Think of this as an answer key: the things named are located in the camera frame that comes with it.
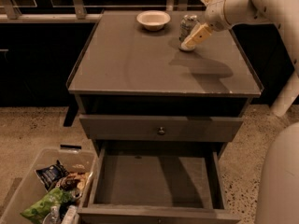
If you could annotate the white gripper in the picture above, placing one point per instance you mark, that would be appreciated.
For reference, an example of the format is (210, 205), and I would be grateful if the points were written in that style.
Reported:
(216, 12)

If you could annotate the green white 7up can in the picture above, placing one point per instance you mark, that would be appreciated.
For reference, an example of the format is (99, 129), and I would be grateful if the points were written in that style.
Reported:
(186, 25)

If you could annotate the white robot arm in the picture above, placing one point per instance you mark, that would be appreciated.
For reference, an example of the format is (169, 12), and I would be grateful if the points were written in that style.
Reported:
(278, 197)

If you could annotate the grey drawer cabinet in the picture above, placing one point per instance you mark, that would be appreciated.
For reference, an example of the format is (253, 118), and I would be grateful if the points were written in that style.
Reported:
(128, 70)

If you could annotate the round metal drawer knob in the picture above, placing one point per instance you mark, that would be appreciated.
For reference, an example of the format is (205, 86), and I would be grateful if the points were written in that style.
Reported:
(161, 131)

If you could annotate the grey top drawer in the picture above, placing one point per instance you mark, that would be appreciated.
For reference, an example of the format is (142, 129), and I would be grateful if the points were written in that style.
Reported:
(186, 129)

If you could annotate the open grey middle drawer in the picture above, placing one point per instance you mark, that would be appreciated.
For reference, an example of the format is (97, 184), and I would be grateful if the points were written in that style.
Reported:
(139, 182)

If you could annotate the metal window railing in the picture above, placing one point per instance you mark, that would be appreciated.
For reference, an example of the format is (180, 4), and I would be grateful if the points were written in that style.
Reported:
(78, 3)

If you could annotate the white paper bowl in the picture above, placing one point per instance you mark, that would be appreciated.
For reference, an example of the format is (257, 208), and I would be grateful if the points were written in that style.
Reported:
(153, 20)

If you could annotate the brown snack packet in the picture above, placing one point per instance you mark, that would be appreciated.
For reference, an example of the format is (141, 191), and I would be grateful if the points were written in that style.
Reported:
(74, 180)

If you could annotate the dark blue snack bag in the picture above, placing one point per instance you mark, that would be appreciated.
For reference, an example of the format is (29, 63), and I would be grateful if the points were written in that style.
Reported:
(50, 175)

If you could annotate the clear plastic storage bin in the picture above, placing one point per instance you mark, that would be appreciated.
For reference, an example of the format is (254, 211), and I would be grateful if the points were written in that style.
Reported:
(31, 189)

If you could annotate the clear plastic bottle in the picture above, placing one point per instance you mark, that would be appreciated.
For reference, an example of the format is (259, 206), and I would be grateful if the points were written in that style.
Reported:
(53, 217)

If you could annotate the green snack bag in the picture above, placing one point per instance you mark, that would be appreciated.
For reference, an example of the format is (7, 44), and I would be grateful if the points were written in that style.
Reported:
(38, 211)

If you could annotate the white round post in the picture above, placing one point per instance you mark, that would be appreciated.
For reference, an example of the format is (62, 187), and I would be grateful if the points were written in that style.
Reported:
(287, 96)

